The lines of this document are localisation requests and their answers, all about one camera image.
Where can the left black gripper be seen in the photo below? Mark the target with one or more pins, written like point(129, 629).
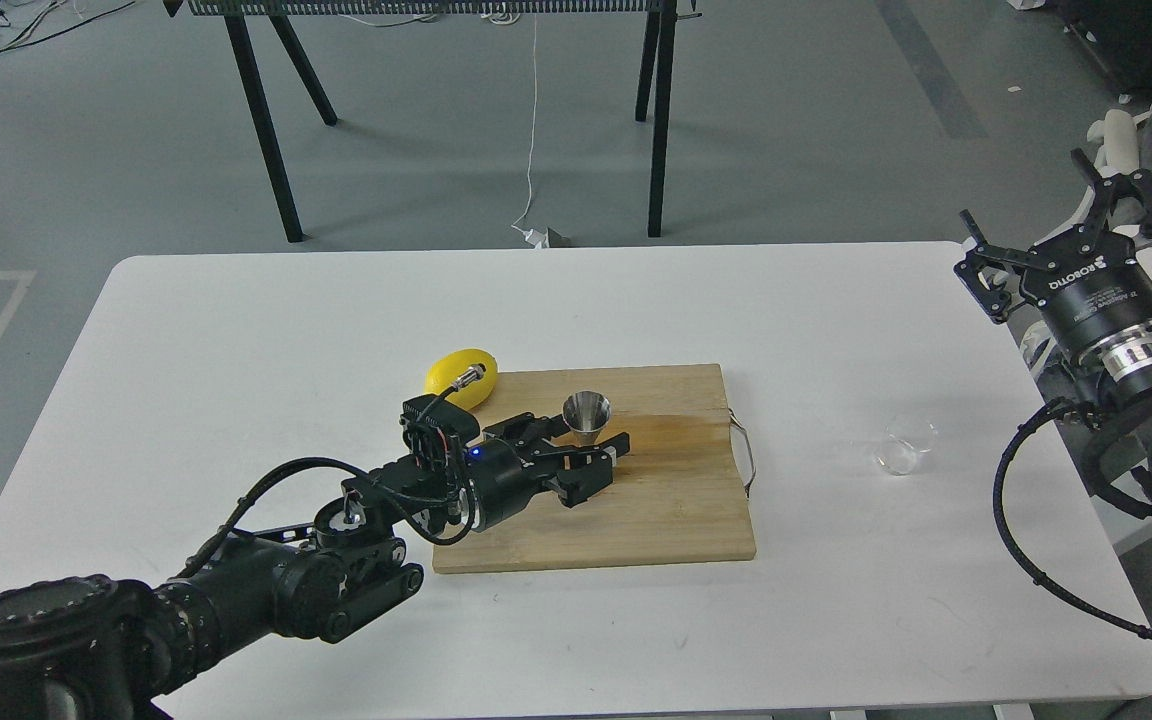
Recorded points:
point(505, 478)

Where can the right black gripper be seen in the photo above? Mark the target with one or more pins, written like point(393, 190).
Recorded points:
point(1086, 282)

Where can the steel double jigger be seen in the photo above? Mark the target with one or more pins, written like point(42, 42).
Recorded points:
point(586, 413)

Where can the clear glass cup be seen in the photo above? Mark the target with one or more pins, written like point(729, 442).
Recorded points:
point(906, 440)

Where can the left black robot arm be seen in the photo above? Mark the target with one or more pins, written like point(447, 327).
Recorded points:
point(310, 552)

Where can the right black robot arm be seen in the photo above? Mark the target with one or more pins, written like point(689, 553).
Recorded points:
point(1111, 401)

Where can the white office chair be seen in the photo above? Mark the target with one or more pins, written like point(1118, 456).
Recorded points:
point(1116, 151)

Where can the yellow lemon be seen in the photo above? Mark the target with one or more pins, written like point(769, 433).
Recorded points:
point(452, 368)

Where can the bamboo cutting board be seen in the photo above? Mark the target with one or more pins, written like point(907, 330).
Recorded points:
point(676, 497)

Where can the white power adapter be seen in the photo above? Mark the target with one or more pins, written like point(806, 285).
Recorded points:
point(547, 238)

